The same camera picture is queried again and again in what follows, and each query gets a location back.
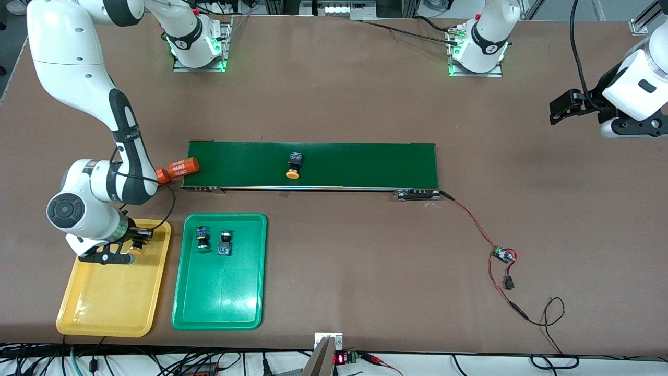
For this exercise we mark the aluminium frame rack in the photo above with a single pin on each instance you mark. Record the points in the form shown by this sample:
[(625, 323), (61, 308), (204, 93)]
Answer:
[(339, 9)]

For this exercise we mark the green plastic tray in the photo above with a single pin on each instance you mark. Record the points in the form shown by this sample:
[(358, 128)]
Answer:
[(219, 287)]

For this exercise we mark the orange cylinder with white print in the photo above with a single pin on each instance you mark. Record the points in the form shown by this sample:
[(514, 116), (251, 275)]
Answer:
[(162, 176), (183, 167)]

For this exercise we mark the yellow plastic tray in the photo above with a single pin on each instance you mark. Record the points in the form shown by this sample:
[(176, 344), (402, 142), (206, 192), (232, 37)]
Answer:
[(115, 292)]

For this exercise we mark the small green circuit board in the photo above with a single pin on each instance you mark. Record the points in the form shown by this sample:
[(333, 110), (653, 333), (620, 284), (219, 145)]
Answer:
[(503, 255)]

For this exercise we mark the yellow push button switch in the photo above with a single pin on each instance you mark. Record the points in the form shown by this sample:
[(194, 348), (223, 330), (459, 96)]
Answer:
[(294, 165), (136, 250)]

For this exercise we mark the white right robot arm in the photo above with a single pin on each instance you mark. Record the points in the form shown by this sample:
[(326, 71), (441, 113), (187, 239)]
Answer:
[(68, 47)]

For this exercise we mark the red clip lead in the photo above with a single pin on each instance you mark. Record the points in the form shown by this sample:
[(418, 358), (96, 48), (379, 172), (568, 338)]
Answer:
[(373, 358)]

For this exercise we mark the green push button switch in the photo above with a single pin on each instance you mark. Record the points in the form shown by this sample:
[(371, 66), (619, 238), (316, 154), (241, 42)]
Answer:
[(202, 238), (224, 243)]

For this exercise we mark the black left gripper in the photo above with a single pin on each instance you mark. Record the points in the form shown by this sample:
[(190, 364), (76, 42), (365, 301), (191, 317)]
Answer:
[(594, 102)]

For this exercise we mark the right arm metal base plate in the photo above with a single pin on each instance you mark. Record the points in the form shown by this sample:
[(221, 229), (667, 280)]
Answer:
[(227, 52)]

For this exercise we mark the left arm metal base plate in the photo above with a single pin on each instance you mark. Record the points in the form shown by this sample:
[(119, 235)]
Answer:
[(477, 74)]

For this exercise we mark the red black power lead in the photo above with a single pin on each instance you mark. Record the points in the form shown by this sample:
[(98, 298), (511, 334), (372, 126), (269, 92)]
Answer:
[(519, 310)]

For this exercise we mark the red digit display module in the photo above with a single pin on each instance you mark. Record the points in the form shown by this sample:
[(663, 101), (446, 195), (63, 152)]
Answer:
[(340, 359)]

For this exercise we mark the metal table corner bracket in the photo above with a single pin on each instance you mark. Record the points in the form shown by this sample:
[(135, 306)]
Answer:
[(637, 27)]

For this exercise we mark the small black plug connector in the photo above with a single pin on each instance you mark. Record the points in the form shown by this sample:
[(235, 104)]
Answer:
[(509, 283)]

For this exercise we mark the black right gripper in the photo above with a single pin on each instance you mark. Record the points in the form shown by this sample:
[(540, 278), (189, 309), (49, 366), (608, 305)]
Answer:
[(134, 233)]

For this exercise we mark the grey metal bar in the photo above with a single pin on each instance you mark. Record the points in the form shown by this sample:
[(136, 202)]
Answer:
[(318, 363)]

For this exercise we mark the small metal mounting bracket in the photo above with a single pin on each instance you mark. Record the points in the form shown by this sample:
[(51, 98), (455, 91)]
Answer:
[(319, 338)]

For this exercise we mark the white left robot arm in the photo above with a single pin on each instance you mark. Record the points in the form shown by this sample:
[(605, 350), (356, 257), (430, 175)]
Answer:
[(485, 36)]

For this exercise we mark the green conveyor belt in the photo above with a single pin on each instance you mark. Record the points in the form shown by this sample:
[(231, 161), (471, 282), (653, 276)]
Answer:
[(365, 164)]

